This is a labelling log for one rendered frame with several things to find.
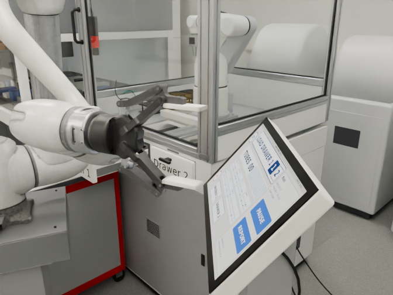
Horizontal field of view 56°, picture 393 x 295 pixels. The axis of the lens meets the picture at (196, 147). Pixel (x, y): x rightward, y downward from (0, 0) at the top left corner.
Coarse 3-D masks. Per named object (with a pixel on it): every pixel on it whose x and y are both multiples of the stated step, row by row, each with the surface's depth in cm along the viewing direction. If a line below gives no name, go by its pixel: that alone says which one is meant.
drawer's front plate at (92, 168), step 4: (88, 164) 158; (92, 164) 156; (88, 168) 159; (92, 168) 156; (84, 172) 163; (92, 172) 157; (84, 176) 164; (92, 176) 158; (96, 176) 159; (88, 180) 162; (92, 180) 159; (96, 180) 159
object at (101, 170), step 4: (144, 144) 187; (144, 148) 188; (148, 156) 178; (120, 160) 168; (132, 160) 172; (112, 164) 165; (116, 164) 167; (120, 164) 168; (136, 164) 175; (96, 168) 160; (100, 168) 161; (104, 168) 163; (108, 168) 164; (112, 168) 166; (116, 168) 167; (96, 172) 160; (100, 172) 162; (104, 172) 163; (108, 172) 165; (112, 172) 166; (100, 176) 162
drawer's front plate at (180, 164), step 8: (152, 152) 172; (160, 152) 167; (168, 152) 164; (152, 160) 173; (176, 160) 160; (184, 160) 156; (160, 168) 170; (176, 168) 161; (184, 168) 157; (192, 168) 153; (184, 176) 158; (192, 176) 154
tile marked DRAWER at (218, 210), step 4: (220, 200) 103; (216, 204) 103; (220, 204) 101; (212, 208) 104; (216, 208) 101; (220, 208) 99; (224, 208) 97; (212, 212) 102; (216, 212) 99; (220, 212) 97; (224, 212) 95; (212, 216) 100; (216, 216) 98; (220, 216) 96; (216, 220) 96
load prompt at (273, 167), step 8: (264, 136) 107; (256, 144) 108; (264, 144) 103; (256, 152) 104; (264, 152) 99; (272, 152) 95; (264, 160) 96; (272, 160) 92; (280, 160) 88; (264, 168) 93; (272, 168) 89; (280, 168) 86; (272, 176) 86
